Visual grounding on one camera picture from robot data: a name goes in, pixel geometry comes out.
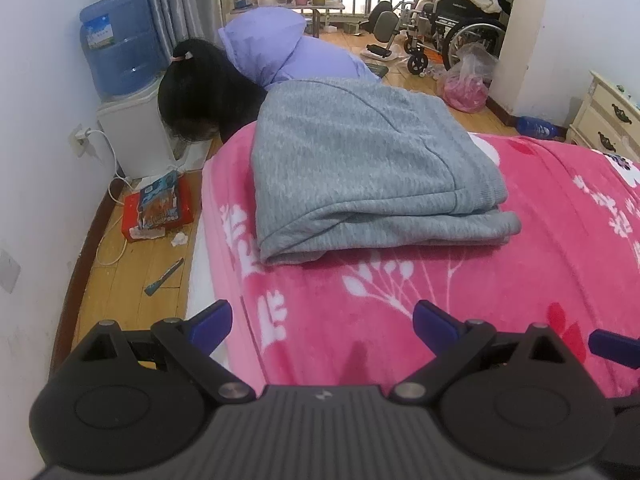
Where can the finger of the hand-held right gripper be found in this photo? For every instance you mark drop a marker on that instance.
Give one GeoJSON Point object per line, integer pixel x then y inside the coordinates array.
{"type": "Point", "coordinates": [615, 347]}

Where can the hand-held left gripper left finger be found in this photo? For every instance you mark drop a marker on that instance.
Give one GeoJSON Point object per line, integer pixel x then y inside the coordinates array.
{"type": "Point", "coordinates": [212, 327]}

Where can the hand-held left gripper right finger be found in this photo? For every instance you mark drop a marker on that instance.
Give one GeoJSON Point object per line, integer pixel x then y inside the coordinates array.
{"type": "Point", "coordinates": [435, 327]}

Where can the grey sweatshirt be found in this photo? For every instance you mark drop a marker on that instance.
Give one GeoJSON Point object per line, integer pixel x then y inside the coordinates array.
{"type": "Point", "coordinates": [360, 160]}

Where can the white mattress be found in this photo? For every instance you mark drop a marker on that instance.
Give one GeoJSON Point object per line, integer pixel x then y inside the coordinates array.
{"type": "Point", "coordinates": [200, 290]}

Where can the teal pen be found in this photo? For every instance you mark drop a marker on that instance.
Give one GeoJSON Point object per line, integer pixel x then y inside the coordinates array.
{"type": "Point", "coordinates": [164, 277]}

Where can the pink floral blanket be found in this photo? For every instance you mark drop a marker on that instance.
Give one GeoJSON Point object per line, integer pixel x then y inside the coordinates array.
{"type": "Point", "coordinates": [500, 285]}

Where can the crumpled tissue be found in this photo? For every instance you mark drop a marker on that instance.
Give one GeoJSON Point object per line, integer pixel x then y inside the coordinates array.
{"type": "Point", "coordinates": [178, 239]}

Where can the red snack box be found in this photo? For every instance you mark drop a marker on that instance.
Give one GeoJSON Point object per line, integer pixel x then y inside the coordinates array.
{"type": "Point", "coordinates": [157, 207]}

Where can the white water dispenser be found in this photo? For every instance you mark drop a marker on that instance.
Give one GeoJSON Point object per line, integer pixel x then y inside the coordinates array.
{"type": "Point", "coordinates": [140, 130]}

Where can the blue plastic bottle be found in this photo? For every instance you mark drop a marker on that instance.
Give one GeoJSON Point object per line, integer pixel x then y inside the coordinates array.
{"type": "Point", "coordinates": [535, 127]}

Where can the cream nightstand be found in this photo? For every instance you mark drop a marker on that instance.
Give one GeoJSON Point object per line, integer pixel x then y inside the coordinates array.
{"type": "Point", "coordinates": [610, 120]}

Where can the plastic bag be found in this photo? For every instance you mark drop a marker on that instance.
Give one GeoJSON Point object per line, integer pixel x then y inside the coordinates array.
{"type": "Point", "coordinates": [467, 85]}

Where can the wheelchair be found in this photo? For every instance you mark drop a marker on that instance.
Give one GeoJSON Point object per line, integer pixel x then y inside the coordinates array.
{"type": "Point", "coordinates": [450, 30]}

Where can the blue water bottle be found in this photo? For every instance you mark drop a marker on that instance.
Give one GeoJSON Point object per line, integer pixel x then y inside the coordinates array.
{"type": "Point", "coordinates": [120, 40]}

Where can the grey curtain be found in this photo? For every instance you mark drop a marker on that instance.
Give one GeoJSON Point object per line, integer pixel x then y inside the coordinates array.
{"type": "Point", "coordinates": [175, 0]}

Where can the small table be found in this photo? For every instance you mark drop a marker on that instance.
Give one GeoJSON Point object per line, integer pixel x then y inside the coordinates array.
{"type": "Point", "coordinates": [300, 7]}

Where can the wall socket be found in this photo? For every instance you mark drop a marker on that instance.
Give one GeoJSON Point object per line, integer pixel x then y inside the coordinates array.
{"type": "Point", "coordinates": [80, 140]}

